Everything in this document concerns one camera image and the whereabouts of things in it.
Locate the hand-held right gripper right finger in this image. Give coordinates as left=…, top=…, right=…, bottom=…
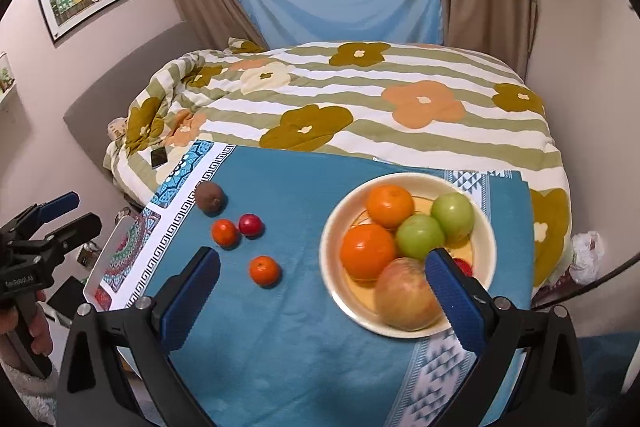
left=425, top=248, right=587, bottom=427

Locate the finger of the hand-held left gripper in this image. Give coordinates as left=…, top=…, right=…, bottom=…
left=10, top=193, right=81, bottom=233
left=45, top=213, right=103, bottom=253

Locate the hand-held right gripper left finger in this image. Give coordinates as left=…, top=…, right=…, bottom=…
left=56, top=246, right=222, bottom=427

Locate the large yellow-red apple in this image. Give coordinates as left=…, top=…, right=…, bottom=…
left=375, top=257, right=447, bottom=332

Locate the green apple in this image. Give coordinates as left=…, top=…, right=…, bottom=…
left=396, top=213, right=446, bottom=260
left=431, top=192, right=475, bottom=244

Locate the large orange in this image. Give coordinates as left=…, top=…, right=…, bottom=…
left=340, top=223, right=397, bottom=280
left=366, top=184, right=416, bottom=229

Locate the cream printed bowl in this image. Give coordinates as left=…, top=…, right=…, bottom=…
left=320, top=173, right=497, bottom=338

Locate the person's left forearm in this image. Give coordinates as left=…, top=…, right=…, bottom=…
left=0, top=354, right=58, bottom=427

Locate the person's left hand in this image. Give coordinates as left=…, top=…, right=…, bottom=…
left=0, top=291, right=53, bottom=357

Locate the dark flat box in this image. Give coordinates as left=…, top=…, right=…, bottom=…
left=47, top=277, right=92, bottom=324

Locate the small red tomato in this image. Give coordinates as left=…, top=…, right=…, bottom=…
left=211, top=219, right=239, bottom=248

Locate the small tangerine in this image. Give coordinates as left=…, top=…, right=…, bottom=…
left=249, top=255, right=280, bottom=286

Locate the small red plum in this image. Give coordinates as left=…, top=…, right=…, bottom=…
left=238, top=213, right=264, bottom=238

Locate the teal patterned tablecloth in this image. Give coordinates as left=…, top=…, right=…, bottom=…
left=82, top=139, right=533, bottom=427

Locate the brown kiwi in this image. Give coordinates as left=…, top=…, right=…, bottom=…
left=194, top=181, right=225, bottom=213

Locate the black hoop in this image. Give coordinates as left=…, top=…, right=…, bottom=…
left=530, top=252, right=640, bottom=310

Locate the grey bed headboard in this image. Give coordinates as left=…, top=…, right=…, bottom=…
left=62, top=22, right=196, bottom=198

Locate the white plastic bag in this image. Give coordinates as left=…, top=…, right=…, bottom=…
left=570, top=231, right=605, bottom=285

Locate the small plant picture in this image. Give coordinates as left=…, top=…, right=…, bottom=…
left=0, top=52, right=18, bottom=108

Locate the floral striped blanket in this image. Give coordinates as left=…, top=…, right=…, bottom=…
left=102, top=38, right=573, bottom=288

